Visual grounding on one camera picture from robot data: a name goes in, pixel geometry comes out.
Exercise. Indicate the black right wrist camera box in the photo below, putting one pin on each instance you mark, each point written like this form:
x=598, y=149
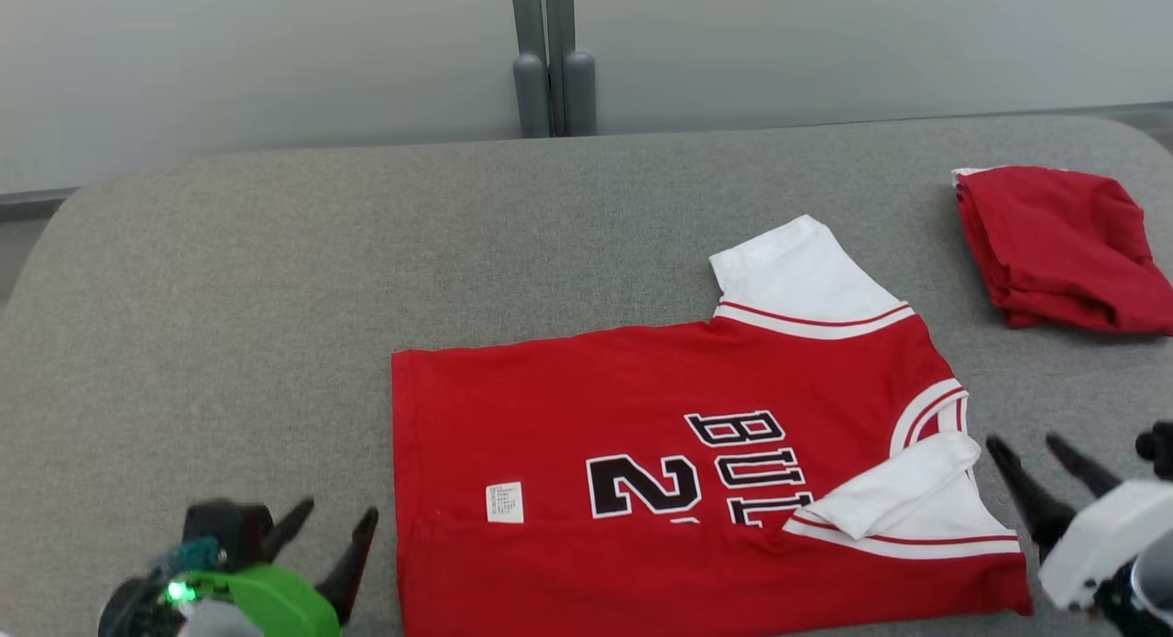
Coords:
x=1159, y=449

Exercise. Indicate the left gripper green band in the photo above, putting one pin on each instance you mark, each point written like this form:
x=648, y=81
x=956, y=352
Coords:
x=275, y=600

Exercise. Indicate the red white basketball jersey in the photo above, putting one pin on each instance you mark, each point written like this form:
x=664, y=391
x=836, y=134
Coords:
x=568, y=408

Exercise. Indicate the folded red garment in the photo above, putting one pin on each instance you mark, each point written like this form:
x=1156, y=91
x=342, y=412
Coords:
x=1063, y=243

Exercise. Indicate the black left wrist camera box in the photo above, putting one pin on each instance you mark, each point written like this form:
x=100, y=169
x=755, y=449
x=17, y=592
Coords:
x=224, y=527

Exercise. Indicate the grey partition base rail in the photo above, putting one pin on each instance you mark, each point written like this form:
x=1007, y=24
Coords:
x=32, y=204
x=916, y=116

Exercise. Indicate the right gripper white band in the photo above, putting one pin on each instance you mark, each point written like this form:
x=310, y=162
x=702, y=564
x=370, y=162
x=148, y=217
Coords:
x=1100, y=536

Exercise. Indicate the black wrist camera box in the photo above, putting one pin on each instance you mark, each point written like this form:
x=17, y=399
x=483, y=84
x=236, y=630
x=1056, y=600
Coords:
x=224, y=527
x=1159, y=449

